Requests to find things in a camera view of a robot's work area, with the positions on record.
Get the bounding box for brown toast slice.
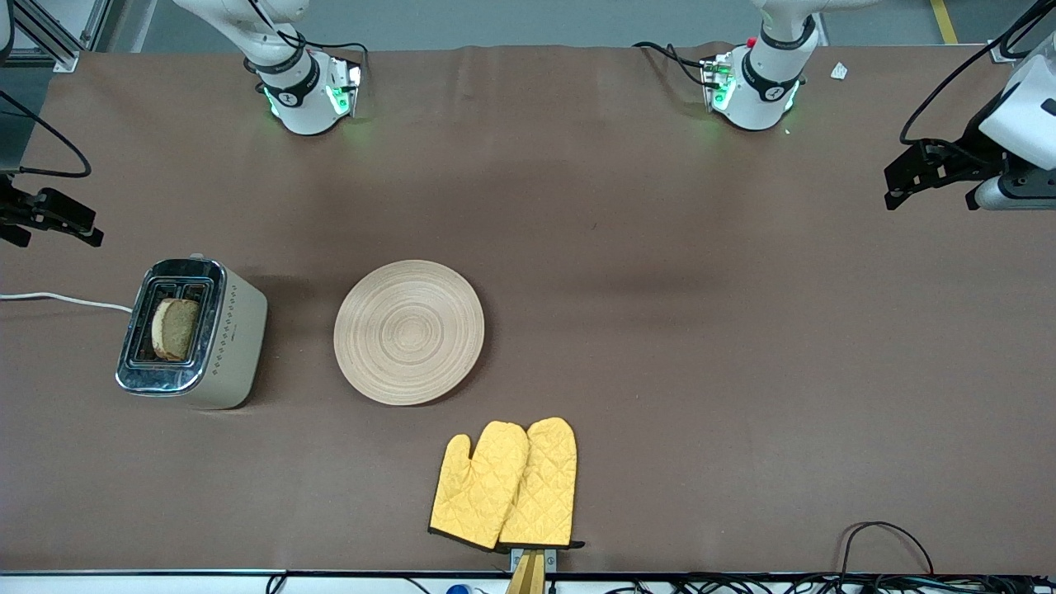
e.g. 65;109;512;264
151;297;202;362

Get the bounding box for round wooden plate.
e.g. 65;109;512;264
333;260;486;407

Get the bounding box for beige chrome toaster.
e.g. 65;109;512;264
115;253;269;411

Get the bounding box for brown table cloth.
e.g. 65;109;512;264
0;41;1056;575

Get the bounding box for yellow quilted oven mitt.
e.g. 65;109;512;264
497;417;586;551
428;421;530;552

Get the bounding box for light wooden stick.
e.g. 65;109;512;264
505;551;547;594

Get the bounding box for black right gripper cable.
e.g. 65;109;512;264
0;89;92;179

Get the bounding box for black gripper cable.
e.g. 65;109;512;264
0;89;92;179
898;0;1056;148

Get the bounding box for white toaster power cable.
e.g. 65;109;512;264
0;291;134;315

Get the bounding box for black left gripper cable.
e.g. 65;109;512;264
898;0;1056;148

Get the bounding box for black left base cable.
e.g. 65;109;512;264
633;40;715;88

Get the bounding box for black looped cable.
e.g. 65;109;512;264
839;521;936;578

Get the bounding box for black tangled cable bundle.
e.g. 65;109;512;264
577;573;1056;594

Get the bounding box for grey metal clamp bracket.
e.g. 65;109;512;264
510;547;559;575

